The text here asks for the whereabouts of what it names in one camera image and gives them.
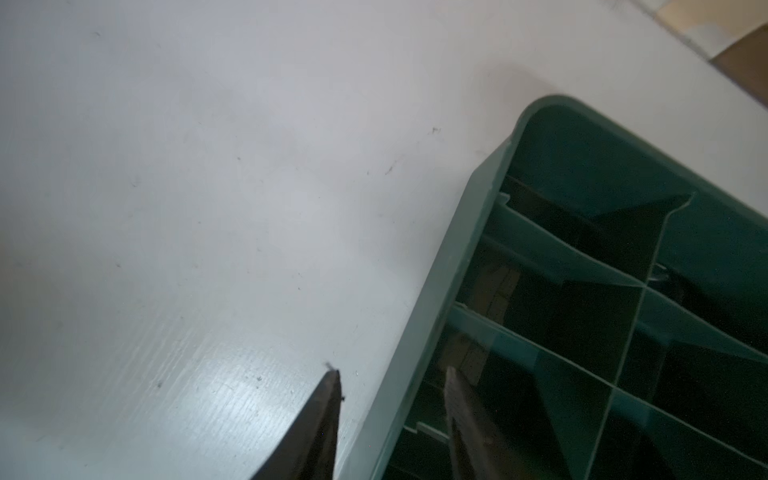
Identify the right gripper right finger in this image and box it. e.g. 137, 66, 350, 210
444, 367, 528, 479

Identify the green compartment tray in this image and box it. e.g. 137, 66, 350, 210
340, 95, 767, 479

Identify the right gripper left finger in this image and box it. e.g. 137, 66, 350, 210
251, 368, 342, 480

